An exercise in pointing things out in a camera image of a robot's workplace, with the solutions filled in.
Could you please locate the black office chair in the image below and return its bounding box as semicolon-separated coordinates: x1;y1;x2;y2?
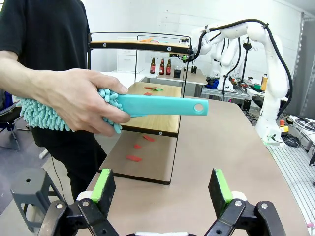
0;90;28;152

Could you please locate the wooden background table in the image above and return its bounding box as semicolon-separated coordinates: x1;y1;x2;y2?
156;68;207;98

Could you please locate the teal microfiber duster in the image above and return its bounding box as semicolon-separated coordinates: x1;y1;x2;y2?
16;88;209;135

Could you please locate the cluttered aluminium workbench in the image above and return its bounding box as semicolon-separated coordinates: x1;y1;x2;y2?
200;78;266;104

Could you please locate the orange bottle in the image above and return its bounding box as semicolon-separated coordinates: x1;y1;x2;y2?
260;73;268;92

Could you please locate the wooden shelf board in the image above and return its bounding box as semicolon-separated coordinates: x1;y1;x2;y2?
90;40;191;55
120;82;183;137

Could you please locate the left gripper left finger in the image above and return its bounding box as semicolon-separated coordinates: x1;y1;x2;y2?
36;168;116;236

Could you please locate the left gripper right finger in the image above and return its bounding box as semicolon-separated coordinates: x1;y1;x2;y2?
204;168;287;236

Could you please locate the black stand pole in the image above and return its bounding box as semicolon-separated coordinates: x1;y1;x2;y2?
242;36;256;84

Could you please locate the blue object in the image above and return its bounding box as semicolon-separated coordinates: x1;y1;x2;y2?
206;78;220;89

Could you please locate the person's right forearm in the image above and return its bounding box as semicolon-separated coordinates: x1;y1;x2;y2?
0;50;40;99

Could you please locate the person's right hand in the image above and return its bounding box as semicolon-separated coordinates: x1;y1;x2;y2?
31;68;131;137

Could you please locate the person in black t-shirt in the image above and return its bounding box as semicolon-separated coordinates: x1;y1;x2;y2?
0;0;108;201

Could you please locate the white drawer cabinet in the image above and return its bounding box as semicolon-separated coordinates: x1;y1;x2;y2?
117;36;146;74

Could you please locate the two-tier wooden shelf rack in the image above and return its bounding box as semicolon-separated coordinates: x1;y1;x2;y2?
86;31;193;185

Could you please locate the large white table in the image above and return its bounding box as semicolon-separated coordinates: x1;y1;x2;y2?
99;70;148;83

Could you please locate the aluminium profile base plate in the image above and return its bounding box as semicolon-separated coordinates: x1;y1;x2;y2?
267;144;315;229

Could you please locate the yellow emergency stop box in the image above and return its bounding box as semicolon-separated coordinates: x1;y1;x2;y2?
279;119;290;135

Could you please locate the black cable bundle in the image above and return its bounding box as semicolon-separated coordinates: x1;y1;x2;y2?
280;134;301;148

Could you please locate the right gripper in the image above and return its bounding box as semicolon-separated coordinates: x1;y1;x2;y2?
181;48;197;62

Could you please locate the dark grey plastic stool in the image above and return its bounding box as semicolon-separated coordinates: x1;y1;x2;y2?
10;168;68;233

